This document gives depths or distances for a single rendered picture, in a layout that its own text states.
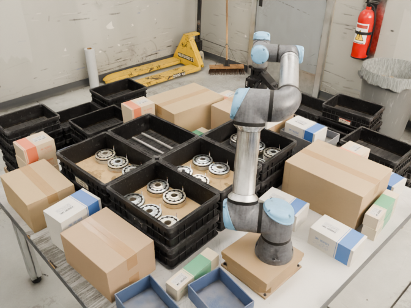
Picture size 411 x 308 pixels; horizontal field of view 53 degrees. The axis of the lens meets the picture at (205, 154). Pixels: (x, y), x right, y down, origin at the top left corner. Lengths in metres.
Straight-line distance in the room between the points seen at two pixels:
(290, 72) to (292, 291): 0.84
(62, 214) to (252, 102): 0.89
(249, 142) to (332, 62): 3.41
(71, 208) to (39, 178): 0.32
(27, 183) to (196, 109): 1.06
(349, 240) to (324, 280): 0.20
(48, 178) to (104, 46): 3.43
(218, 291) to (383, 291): 1.36
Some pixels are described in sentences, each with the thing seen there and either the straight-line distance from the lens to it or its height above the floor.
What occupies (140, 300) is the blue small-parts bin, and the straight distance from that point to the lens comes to 1.63.
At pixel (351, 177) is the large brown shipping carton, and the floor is 0.90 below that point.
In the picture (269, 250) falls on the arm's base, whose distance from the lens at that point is 1.61.
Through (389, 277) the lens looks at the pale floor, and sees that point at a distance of 2.87.
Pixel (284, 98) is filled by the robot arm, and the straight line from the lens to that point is 1.46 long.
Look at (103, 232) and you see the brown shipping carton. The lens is 1.68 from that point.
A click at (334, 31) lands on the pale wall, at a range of 4.74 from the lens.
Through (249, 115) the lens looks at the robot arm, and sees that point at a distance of 1.45.
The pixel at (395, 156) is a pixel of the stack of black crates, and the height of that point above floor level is 0.49.
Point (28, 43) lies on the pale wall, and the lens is 4.88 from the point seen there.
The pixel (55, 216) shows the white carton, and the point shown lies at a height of 0.88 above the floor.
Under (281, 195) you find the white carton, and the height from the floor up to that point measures 0.79.
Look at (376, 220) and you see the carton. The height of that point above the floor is 0.81.
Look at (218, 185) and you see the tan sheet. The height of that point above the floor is 0.83.
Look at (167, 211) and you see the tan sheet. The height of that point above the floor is 0.83.
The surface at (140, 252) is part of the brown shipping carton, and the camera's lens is 1.60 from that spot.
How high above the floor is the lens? 1.97
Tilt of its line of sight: 32 degrees down
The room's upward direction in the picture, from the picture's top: 1 degrees clockwise
